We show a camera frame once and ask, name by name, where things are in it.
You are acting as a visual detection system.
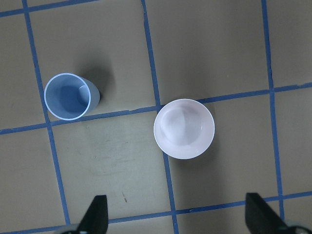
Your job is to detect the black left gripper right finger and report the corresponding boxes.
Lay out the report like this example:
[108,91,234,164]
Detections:
[245,193,289,234]

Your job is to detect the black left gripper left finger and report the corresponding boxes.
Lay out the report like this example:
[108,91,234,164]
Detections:
[77,195,108,234]

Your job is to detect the blue plastic cup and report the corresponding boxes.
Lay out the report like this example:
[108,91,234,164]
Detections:
[44,73,100,121]

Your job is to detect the pink plastic bowl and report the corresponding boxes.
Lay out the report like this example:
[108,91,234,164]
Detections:
[154,98,215,159]

